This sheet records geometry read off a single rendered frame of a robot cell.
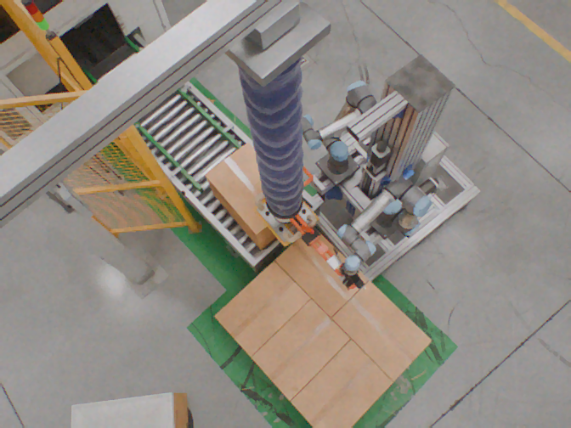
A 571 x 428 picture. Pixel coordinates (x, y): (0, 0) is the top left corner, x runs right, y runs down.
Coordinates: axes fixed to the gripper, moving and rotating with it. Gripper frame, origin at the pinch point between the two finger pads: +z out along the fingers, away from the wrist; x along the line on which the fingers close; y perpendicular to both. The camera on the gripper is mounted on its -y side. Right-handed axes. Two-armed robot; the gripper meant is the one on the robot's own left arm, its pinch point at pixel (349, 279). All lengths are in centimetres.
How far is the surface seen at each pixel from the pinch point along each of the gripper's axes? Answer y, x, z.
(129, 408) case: 25, 148, 24
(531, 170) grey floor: -11, -219, 125
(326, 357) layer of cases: -23, 33, 71
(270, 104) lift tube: 51, 8, -133
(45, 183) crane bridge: 48, 81, -173
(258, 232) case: 67, 20, 31
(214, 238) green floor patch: 118, 42, 126
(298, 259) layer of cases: 44, 5, 71
